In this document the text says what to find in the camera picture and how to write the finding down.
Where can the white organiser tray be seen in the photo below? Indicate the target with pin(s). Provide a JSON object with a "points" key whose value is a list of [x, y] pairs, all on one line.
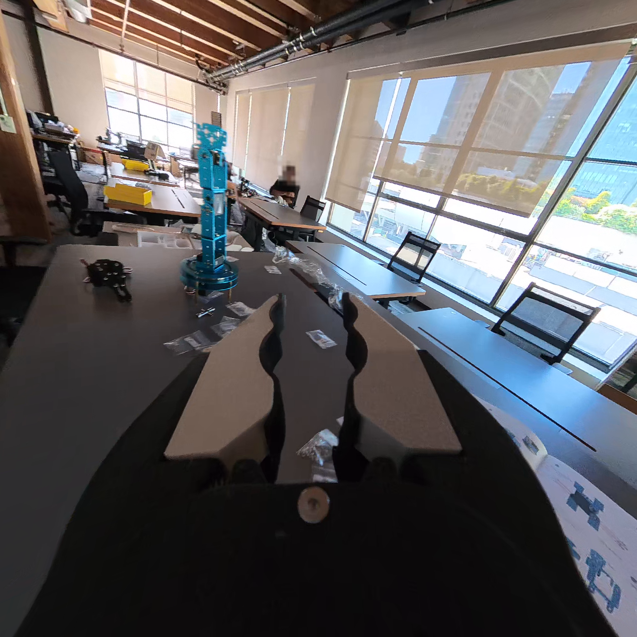
{"points": [[164, 240]]}

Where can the cream roller blind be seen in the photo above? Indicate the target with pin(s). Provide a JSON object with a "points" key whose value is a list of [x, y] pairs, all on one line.
{"points": [[268, 124], [301, 119]]}

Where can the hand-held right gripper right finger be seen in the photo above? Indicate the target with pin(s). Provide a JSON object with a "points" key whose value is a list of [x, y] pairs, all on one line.
{"points": [[403, 398]]}

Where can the wooden pillar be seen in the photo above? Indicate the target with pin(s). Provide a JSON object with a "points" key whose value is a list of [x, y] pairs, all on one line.
{"points": [[20, 149]]}

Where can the black metal claw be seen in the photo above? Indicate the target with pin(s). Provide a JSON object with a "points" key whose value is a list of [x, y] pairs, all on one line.
{"points": [[107, 273]]}

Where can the large office window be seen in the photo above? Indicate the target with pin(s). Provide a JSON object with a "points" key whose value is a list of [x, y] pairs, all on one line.
{"points": [[473, 259]]}

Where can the grey slotted desk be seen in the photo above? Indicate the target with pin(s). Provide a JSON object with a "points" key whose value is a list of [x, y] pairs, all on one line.
{"points": [[522, 378], [358, 268]]}

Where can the white roller blind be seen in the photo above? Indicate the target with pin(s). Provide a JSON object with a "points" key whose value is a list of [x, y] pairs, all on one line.
{"points": [[358, 139]]}

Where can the yellow storage bin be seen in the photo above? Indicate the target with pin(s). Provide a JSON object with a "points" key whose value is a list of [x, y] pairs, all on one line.
{"points": [[135, 165], [127, 195]]}

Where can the translucent roller blind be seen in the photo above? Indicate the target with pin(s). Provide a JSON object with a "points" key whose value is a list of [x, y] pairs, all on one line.
{"points": [[497, 124]]}

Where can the black mesh office chair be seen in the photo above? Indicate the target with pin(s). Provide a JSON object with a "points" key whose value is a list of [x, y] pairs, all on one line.
{"points": [[415, 256], [547, 323]]}

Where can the wood edged desk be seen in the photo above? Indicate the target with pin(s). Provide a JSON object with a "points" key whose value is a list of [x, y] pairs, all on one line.
{"points": [[283, 214], [169, 204]]}

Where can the small cross wrench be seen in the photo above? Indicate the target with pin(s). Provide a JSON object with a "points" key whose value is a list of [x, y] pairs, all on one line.
{"points": [[205, 313]]}

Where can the black swivel chair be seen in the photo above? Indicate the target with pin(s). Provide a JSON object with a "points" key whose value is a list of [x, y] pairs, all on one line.
{"points": [[69, 189]]}

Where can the far office window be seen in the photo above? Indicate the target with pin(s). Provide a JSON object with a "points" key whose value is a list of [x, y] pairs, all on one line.
{"points": [[144, 109]]}

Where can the printed instruction booklet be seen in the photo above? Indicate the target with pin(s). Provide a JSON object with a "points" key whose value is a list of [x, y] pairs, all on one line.
{"points": [[587, 497]]}

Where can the small clear parts bag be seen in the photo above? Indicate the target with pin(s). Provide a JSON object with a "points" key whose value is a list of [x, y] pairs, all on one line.
{"points": [[318, 450]]}

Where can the black ceiling pipes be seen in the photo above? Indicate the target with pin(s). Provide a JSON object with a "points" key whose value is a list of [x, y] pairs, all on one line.
{"points": [[308, 35]]}

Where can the cluster of clear packets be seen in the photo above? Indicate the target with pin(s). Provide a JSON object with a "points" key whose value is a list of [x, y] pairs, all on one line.
{"points": [[191, 342]]}

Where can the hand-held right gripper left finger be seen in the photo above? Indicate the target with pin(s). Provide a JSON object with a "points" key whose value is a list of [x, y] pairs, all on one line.
{"points": [[224, 398]]}

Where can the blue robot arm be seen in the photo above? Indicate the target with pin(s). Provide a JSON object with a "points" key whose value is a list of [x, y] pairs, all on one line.
{"points": [[213, 214]]}

